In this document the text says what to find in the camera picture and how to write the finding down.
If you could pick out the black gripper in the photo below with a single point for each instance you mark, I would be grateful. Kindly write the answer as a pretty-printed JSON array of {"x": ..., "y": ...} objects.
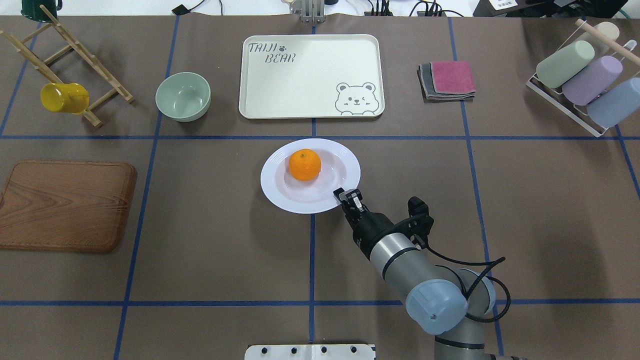
[{"x": 372, "y": 228}]

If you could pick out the wooden cutting board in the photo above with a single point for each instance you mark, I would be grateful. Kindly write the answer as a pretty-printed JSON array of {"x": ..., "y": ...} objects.
[{"x": 66, "y": 206}]

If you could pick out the purple tumbler cup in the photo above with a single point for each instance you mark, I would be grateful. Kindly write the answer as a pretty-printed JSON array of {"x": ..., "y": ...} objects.
[{"x": 593, "y": 80}]

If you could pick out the aluminium frame post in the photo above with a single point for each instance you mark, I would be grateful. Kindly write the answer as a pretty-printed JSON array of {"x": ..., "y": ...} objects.
[{"x": 310, "y": 11}]

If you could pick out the light green bowl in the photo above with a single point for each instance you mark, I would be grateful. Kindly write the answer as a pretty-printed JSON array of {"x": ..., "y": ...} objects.
[{"x": 184, "y": 96}]

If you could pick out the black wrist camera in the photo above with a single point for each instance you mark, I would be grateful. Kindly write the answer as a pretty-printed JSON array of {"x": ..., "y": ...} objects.
[{"x": 421, "y": 222}]

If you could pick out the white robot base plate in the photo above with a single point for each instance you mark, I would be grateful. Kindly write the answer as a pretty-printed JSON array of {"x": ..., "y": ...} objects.
[{"x": 344, "y": 351}]

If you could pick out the green tumbler cup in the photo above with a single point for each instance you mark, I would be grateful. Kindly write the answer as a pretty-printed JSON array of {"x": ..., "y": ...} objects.
[{"x": 562, "y": 65}]

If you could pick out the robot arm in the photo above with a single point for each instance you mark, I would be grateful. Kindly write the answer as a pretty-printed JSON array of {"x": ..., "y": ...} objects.
[{"x": 451, "y": 304}]

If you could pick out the white wire cup rack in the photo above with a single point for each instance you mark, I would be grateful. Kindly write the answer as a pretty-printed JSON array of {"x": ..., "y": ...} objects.
[{"x": 627, "y": 52}]

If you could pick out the orange fruit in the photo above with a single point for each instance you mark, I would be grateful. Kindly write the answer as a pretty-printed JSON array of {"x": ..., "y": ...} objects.
[{"x": 304, "y": 165}]

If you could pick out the beige tumbler cup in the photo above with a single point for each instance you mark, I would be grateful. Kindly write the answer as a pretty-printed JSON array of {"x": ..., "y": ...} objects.
[{"x": 608, "y": 29}]

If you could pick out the wooden dish rack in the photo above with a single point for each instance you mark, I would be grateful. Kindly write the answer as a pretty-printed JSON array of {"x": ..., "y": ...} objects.
[{"x": 72, "y": 44}]

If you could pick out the cream bear serving tray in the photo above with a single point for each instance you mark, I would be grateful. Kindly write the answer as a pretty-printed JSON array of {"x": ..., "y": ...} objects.
[{"x": 301, "y": 76}]

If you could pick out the dark green mug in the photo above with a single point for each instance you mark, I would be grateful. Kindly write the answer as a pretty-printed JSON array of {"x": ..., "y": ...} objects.
[{"x": 38, "y": 10}]

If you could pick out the small black device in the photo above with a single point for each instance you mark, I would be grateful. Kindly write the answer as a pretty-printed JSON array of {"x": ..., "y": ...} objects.
[{"x": 180, "y": 10}]

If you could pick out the blue tumbler cup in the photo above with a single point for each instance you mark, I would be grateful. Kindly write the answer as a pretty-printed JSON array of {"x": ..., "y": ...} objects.
[{"x": 616, "y": 105}]

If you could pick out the white round plate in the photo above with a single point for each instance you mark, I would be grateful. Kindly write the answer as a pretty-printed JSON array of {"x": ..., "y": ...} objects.
[{"x": 340, "y": 168}]

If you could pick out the pink folded cloth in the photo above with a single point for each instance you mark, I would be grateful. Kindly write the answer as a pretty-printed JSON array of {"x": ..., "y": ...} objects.
[{"x": 452, "y": 77}]

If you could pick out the yellow mug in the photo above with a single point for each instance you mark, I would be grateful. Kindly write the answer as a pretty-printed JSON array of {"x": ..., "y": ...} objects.
[{"x": 70, "y": 98}]

